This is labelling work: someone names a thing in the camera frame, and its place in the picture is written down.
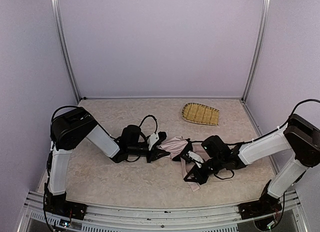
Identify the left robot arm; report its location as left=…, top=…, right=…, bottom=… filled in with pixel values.
left=44, top=106, right=170, bottom=210

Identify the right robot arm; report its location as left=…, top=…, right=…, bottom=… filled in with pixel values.
left=181, top=114, right=320, bottom=207

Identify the woven bamboo tray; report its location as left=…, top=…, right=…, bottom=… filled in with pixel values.
left=181, top=102, right=220, bottom=126

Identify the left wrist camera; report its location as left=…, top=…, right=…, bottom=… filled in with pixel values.
left=147, top=132, right=158, bottom=151

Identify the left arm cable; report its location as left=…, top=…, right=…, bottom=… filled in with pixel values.
left=139, top=114, right=159, bottom=135

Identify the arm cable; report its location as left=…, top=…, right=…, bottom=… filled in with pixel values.
left=184, top=99, right=320, bottom=148
left=139, top=114, right=159, bottom=135

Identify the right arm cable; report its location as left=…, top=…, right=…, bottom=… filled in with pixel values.
left=184, top=99, right=320, bottom=148

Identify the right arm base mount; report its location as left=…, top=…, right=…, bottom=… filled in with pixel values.
left=238, top=200, right=282, bottom=220

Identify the front aluminium rail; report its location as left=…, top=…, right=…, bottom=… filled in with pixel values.
left=15, top=191, right=308, bottom=232

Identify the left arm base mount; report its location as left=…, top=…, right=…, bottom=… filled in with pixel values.
left=44, top=201, right=88, bottom=221

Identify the right frame post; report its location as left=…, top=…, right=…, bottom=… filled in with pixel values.
left=241, top=0, right=271, bottom=104

